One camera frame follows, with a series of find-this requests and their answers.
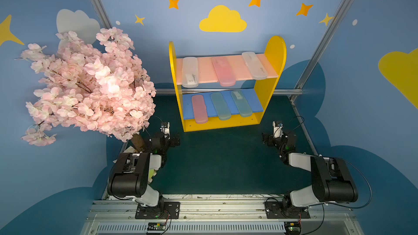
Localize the white pencil case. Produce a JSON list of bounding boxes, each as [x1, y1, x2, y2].
[[182, 57, 199, 88], [242, 52, 268, 80]]

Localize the pink pencil case top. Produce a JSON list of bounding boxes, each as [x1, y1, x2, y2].
[[212, 57, 236, 87]]

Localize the pink pencil case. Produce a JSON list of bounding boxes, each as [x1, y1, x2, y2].
[[212, 57, 236, 87], [192, 95, 208, 124]]

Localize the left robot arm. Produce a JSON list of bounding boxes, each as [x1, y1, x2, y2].
[[107, 132, 180, 208]]

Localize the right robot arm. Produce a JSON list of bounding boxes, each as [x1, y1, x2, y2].
[[261, 133, 358, 210]]

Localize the green pencil case right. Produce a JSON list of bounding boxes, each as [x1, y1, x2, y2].
[[231, 90, 253, 118]]

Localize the green pencil case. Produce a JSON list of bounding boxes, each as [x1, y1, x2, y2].
[[210, 92, 231, 121], [231, 90, 253, 118]]

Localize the pink pencil case bottom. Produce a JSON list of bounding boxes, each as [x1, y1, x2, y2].
[[192, 95, 208, 124]]

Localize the green pencil case middle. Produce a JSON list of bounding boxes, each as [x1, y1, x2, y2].
[[210, 92, 231, 121]]

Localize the yellow wooden shelf unit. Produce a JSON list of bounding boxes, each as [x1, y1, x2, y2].
[[168, 36, 287, 132]]

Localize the left controller board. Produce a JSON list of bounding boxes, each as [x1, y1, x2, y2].
[[146, 222, 167, 234]]

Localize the controller board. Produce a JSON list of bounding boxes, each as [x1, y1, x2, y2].
[[284, 222, 302, 235], [146, 222, 167, 234]]

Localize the right controller board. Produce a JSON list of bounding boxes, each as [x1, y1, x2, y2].
[[284, 222, 302, 235]]

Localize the pink cherry blossom tree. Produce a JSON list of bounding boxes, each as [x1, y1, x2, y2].
[[21, 27, 156, 146]]

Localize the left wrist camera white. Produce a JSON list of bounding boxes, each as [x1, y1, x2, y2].
[[160, 122, 170, 136]]

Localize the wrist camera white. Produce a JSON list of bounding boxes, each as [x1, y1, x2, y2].
[[160, 122, 170, 136], [273, 121, 284, 138]]

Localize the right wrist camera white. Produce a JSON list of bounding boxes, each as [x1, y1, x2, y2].
[[273, 121, 284, 138]]

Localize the right aluminium frame post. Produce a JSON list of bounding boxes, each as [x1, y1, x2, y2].
[[294, 0, 355, 95]]

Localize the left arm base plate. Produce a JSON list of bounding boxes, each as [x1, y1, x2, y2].
[[135, 201, 181, 220]]

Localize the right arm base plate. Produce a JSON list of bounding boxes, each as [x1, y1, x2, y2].
[[264, 200, 310, 219]]

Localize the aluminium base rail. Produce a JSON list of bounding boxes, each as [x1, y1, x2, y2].
[[81, 194, 363, 235]]

